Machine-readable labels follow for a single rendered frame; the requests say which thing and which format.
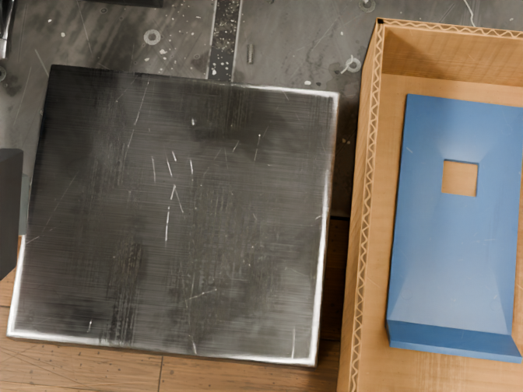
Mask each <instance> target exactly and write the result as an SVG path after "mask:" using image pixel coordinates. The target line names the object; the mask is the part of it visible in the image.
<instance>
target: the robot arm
mask: <svg viewBox="0 0 523 392"><path fill-rule="evenodd" d="M29 190H30V177H29V176H27V175H26V174H24V173H23V150H21V149H0V281H1V280H2V279H3V278H4V277H5V276H6V275H7V274H8V273H10V272H11V271H12V270H13V269H14V268H15V267H16V260H17V248H18V236H25V235H26V227H27V215H28V202H29Z"/></svg>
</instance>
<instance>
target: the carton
mask: <svg viewBox="0 0 523 392"><path fill-rule="evenodd" d="M408 93H410V94H416V95H423V96H435V97H442V98H448V99H455V100H467V101H473V102H480V103H492V104H499V105H505V106H512V107H523V32H521V31H513V30H498V29H490V28H482V27H474V26H458V25H450V24H442V23H426V22H418V21H410V20H402V19H386V18H378V17H377V18H376V21H375V24H374V28H373V32H372V34H371V37H370V42H369V45H368V48H367V53H366V55H365V58H364V61H363V66H362V72H361V82H360V101H359V111H358V121H357V132H356V151H355V161H354V171H353V190H352V201H351V210H350V221H349V239H348V250H347V260H346V279H345V289H344V299H343V309H342V329H341V338H340V349H339V367H338V378H337V388H336V392H523V149H522V162H521V188H520V201H519V214H518V240H517V253H516V266H515V280H514V305H513V318H512V332H511V336H512V338H513V339H514V342H515V344H516V345H517V347H518V350H519V352H520V353H521V356H522V361H521V364H519V363H512V362H501V361H494V360H489V359H477V358H470V357H464V356H458V355H446V354H440V353H433V352H422V351H416V350H409V349H403V348H392V347H390V346H389V342H388V335H387V330H386V328H385V327H384V326H385V317H386V309H387V301H388V285H389V276H390V267H391V252H392V243H393V234H394V226H395V210H396V201H397V193H398V177H399V168H400V159H401V151H402V135H403V126H404V118H405V102H406V96H407V94H408ZM477 169H478V166H477V165H475V164H468V163H456V162H449V161H444V167H443V176H442V187H441V192H442V193H447V194H459V195H465V196H472V197H475V196H476V180H477Z"/></svg>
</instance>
